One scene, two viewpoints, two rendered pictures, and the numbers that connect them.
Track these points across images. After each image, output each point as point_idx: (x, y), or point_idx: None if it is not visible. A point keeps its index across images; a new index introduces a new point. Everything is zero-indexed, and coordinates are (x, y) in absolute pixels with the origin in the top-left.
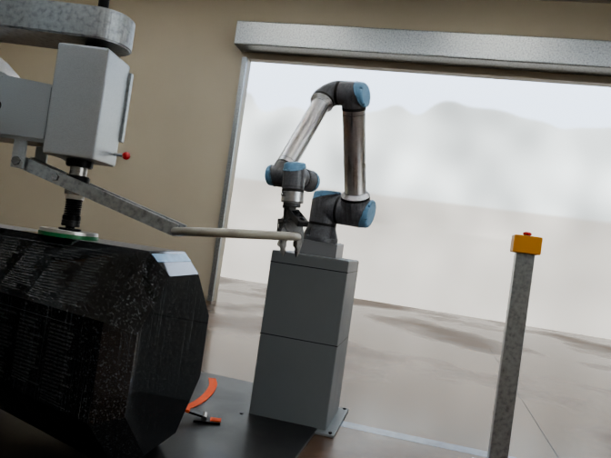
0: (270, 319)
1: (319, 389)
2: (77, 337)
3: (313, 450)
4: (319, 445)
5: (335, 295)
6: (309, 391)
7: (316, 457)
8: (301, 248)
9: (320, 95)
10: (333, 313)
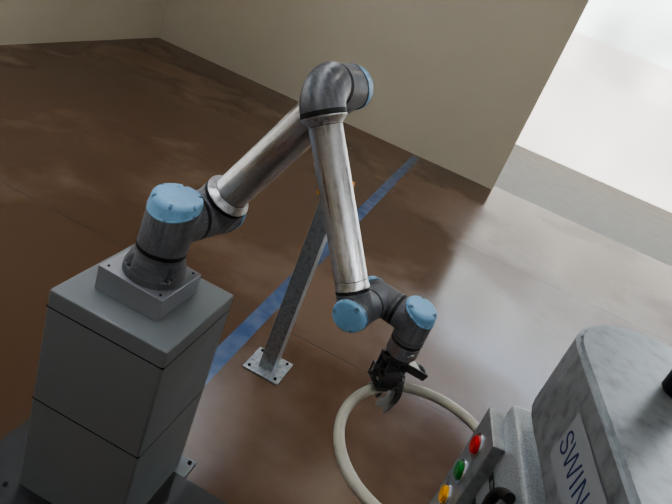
0: (151, 432)
1: (182, 439)
2: None
3: (235, 500)
4: (220, 488)
5: (215, 342)
6: (174, 451)
7: (255, 503)
8: (165, 310)
9: (344, 117)
10: (209, 361)
